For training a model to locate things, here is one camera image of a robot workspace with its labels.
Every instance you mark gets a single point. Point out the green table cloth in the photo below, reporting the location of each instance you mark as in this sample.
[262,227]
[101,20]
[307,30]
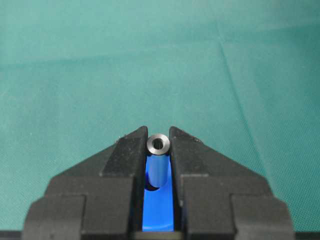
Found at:
[243,76]

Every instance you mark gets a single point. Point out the blue plastic gear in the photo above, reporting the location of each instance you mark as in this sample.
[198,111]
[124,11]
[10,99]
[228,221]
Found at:
[158,211]

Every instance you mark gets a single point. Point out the small metal shaft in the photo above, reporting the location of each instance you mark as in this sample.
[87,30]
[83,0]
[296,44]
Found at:
[158,145]

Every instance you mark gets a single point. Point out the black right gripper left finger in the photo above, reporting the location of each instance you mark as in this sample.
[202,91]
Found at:
[100,198]

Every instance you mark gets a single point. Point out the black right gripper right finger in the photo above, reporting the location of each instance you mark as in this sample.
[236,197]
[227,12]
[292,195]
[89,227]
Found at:
[221,199]

